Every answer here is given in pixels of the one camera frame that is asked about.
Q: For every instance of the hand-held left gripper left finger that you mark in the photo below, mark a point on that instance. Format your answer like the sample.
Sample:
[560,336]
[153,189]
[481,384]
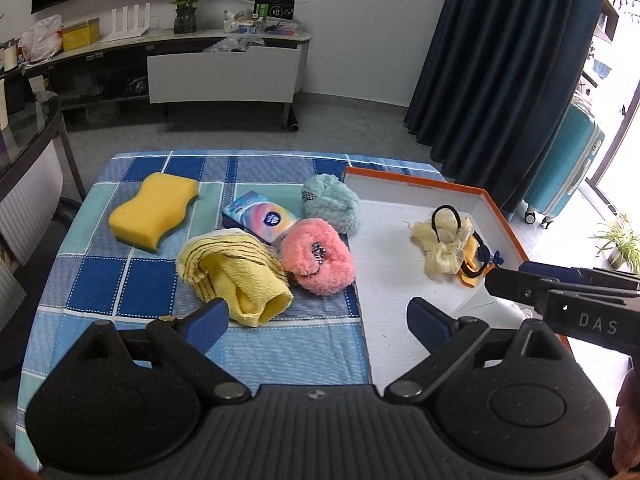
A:
[207,320]

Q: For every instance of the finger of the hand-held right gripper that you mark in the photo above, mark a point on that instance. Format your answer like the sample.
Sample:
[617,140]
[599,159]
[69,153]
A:
[515,290]
[555,272]

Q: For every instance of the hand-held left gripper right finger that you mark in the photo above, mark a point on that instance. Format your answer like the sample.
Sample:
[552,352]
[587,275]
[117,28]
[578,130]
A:
[430,322]

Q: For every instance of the yellow hair band black trim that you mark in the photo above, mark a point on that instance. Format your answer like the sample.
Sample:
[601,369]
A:
[470,260]

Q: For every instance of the pale yellow scrunchie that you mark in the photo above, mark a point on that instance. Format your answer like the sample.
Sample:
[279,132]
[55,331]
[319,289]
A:
[440,260]

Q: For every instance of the white cardboard box orange rim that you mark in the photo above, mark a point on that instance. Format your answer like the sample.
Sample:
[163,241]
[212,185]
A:
[390,270]

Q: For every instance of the pink fluffy scrunchie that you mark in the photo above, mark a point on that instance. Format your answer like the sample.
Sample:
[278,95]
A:
[335,270]

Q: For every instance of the yellow sponge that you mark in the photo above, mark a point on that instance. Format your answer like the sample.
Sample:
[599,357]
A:
[150,210]

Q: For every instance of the teal fluffy scrunchie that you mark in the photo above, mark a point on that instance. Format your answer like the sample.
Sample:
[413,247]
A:
[330,202]

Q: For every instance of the person's right hand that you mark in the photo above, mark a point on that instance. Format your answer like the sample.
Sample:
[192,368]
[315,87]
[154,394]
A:
[627,420]

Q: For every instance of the yellow striped towel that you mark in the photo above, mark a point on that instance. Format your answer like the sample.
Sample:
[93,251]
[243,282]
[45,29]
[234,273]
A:
[235,280]

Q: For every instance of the spider plant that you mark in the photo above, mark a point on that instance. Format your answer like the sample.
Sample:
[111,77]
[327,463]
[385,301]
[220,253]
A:
[620,240]

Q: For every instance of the teal suitcase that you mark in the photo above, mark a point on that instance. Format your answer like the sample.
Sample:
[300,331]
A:
[565,170]

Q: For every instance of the blue tissue packet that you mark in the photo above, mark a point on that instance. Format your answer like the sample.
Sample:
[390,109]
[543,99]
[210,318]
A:
[260,215]

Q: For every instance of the blue checked tablecloth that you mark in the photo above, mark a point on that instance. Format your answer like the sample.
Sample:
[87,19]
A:
[100,270]

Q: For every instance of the black rolled mat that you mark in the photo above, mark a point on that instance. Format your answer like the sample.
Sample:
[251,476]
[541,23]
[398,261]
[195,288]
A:
[291,122]

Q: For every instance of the dark blue curtain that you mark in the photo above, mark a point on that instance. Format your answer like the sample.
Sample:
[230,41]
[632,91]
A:
[500,60]

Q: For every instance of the large white cabinet drawer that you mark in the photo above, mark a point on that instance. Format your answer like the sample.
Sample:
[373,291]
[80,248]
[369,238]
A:
[220,77]

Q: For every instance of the clear plastic bag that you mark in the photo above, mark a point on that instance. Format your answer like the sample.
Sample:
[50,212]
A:
[235,44]

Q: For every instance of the television cabinet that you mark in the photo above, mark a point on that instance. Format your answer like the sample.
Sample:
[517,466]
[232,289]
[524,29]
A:
[175,40]

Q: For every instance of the white router with antennas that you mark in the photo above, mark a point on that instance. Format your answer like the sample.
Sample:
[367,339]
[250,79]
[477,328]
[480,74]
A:
[125,35]

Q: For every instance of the white container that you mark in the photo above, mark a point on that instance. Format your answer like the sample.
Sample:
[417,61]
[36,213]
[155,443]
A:
[235,22]

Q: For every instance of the yellow box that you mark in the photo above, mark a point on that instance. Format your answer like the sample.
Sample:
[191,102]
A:
[82,35]

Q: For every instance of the black box green print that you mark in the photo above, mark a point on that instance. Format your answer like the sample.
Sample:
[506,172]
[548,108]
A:
[275,7]

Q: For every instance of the white plastic bag red print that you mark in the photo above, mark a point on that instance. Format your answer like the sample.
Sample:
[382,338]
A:
[42,40]

